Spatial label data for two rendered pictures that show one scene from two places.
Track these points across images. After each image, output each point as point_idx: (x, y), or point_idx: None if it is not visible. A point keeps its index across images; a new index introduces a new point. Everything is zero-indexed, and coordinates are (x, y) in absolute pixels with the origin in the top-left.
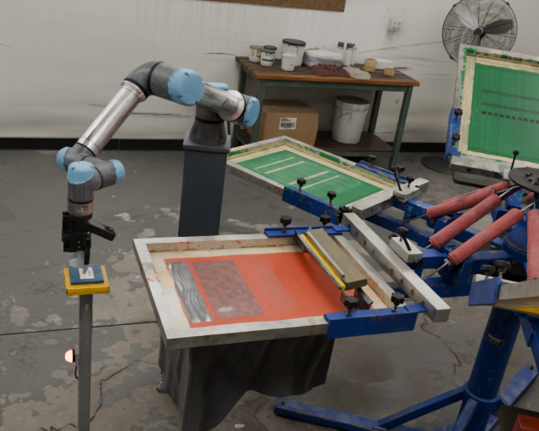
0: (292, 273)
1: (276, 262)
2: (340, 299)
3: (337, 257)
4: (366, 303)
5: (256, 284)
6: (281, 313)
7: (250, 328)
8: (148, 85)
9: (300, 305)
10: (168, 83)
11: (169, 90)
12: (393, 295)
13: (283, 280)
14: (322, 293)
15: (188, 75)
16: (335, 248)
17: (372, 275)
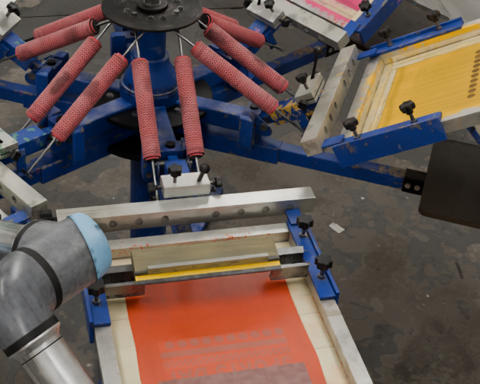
0: (190, 318)
1: (159, 331)
2: (271, 280)
3: (218, 252)
4: (299, 253)
5: (227, 362)
6: (297, 344)
7: (364, 373)
8: (58, 302)
9: (275, 323)
10: (95, 265)
11: (99, 272)
12: (306, 222)
13: (211, 331)
14: (241, 297)
15: (97, 226)
16: (193, 248)
17: (212, 236)
